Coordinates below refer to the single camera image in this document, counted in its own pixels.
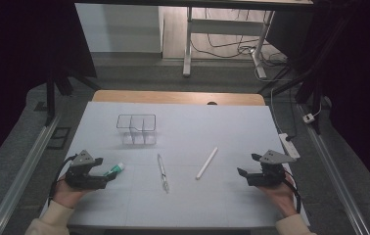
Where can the small white adapter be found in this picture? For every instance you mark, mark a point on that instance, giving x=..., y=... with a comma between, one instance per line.
x=308, y=118

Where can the silver transparent pen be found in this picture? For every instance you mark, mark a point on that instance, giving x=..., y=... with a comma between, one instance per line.
x=163, y=173

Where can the white table mat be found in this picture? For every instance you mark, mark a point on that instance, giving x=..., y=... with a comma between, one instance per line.
x=186, y=202

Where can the wooden table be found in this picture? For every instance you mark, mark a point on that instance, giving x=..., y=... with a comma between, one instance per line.
x=173, y=97

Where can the dark curtain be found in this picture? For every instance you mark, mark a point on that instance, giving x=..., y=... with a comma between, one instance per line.
x=16, y=65
x=362, y=81

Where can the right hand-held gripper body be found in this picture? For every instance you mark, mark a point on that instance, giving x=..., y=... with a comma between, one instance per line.
x=268, y=173

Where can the black floor plate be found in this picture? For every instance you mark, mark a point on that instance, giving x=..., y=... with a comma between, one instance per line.
x=59, y=137

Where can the white desk frame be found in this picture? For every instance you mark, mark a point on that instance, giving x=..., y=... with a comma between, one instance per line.
x=225, y=26

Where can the person's right hand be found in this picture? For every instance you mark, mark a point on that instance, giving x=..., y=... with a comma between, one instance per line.
x=281, y=197

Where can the person's left hand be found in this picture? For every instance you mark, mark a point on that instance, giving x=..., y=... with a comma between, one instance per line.
x=67, y=195

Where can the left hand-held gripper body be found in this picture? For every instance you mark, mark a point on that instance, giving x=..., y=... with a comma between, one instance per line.
x=82, y=176

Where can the green and white tube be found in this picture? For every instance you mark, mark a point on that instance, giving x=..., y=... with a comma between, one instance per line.
x=116, y=169

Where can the white pen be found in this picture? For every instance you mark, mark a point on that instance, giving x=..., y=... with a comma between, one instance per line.
x=207, y=163

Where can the black stand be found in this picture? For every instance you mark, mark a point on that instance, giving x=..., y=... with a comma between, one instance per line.
x=51, y=98
x=313, y=81

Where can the white power strip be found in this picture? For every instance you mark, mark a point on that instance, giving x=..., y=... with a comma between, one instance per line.
x=289, y=147

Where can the clear plastic pen organizer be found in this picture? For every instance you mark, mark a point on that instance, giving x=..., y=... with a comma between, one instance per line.
x=136, y=129

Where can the white cabinet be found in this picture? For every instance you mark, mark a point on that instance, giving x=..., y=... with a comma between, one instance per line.
x=117, y=29

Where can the aluminium rail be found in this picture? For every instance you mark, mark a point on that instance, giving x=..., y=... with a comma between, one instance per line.
x=336, y=176
x=23, y=176

